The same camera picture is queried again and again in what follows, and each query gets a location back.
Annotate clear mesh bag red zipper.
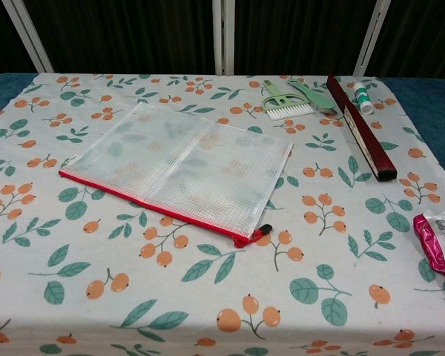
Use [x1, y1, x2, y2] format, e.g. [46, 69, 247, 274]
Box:
[58, 102, 295, 248]

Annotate green brush white bristles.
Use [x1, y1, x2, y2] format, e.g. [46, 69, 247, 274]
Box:
[262, 79, 312, 120]

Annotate floral orange green tablecloth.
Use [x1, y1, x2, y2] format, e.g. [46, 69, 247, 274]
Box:
[0, 73, 445, 356]

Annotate white green glue stick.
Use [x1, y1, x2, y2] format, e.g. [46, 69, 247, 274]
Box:
[352, 82, 374, 115]

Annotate black curtain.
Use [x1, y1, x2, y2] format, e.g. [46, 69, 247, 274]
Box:
[0, 0, 445, 81]

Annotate pink white snack packet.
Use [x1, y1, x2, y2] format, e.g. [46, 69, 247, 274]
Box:
[412, 207, 445, 286]

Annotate white frame post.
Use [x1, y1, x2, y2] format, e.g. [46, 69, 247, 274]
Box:
[211, 0, 235, 76]
[1, 0, 55, 74]
[353, 0, 394, 77]

